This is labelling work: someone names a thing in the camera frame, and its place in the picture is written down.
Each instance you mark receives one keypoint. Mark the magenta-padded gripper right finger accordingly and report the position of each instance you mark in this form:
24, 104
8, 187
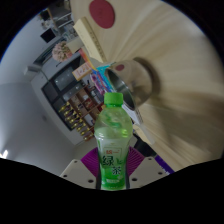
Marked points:
135, 160

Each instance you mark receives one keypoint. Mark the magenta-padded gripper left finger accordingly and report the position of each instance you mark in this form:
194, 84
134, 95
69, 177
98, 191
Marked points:
90, 160

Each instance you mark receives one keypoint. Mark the green tea bottle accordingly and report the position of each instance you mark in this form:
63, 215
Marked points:
113, 143

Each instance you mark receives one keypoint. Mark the teal book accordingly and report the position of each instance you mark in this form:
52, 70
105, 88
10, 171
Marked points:
106, 80

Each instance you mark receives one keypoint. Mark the ceiling light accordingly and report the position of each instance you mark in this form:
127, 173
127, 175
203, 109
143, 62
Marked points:
3, 154

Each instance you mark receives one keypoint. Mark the tan upright box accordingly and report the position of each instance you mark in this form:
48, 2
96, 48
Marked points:
81, 70

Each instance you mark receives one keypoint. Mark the white air conditioner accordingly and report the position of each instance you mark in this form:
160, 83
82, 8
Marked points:
32, 71

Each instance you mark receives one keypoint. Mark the pink flower bouquet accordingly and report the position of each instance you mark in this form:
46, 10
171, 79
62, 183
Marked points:
61, 51

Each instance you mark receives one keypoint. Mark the black computer monitor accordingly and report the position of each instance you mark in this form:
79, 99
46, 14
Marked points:
48, 35

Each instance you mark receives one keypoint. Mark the round red coaster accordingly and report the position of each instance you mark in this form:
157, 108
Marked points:
102, 13

